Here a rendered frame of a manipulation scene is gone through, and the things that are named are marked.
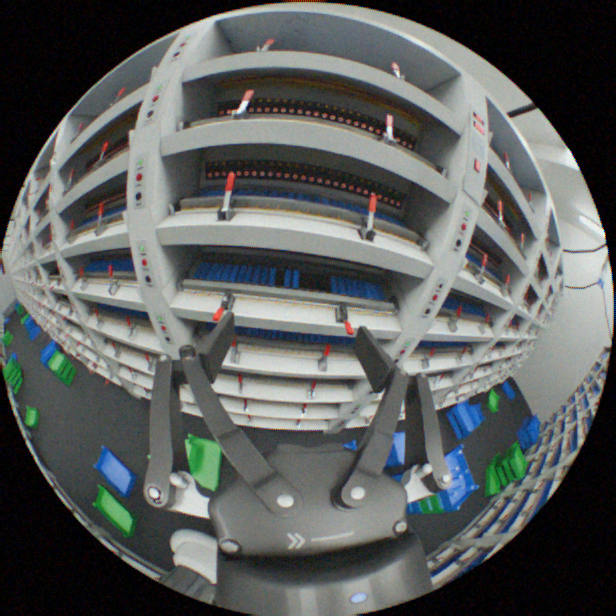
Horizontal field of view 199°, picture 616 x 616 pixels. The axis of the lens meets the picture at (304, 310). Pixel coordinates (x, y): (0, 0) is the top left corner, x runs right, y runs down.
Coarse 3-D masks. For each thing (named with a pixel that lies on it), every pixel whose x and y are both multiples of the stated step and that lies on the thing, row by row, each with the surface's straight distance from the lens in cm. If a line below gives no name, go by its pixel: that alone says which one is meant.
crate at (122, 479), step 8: (104, 448) 154; (104, 456) 160; (112, 456) 156; (104, 464) 162; (112, 464) 156; (120, 464) 150; (104, 472) 162; (112, 472) 156; (120, 472) 150; (128, 472) 136; (112, 480) 156; (120, 480) 151; (128, 480) 146; (120, 488) 152; (128, 488) 142; (128, 496) 147
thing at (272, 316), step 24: (192, 264) 57; (336, 264) 53; (360, 264) 55; (168, 288) 47; (384, 288) 58; (192, 312) 46; (240, 312) 41; (264, 312) 40; (288, 312) 41; (312, 312) 42; (360, 312) 47; (408, 312) 49; (384, 336) 50
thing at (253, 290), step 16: (192, 288) 48; (208, 288) 45; (224, 288) 43; (240, 288) 42; (256, 288) 42; (272, 288) 42; (288, 304) 41; (320, 304) 42; (336, 304) 44; (352, 304) 45; (368, 304) 46; (384, 304) 49
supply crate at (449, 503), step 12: (444, 456) 107; (456, 456) 116; (468, 468) 115; (456, 480) 115; (468, 480) 119; (444, 492) 103; (456, 492) 115; (468, 492) 119; (444, 504) 107; (456, 504) 112
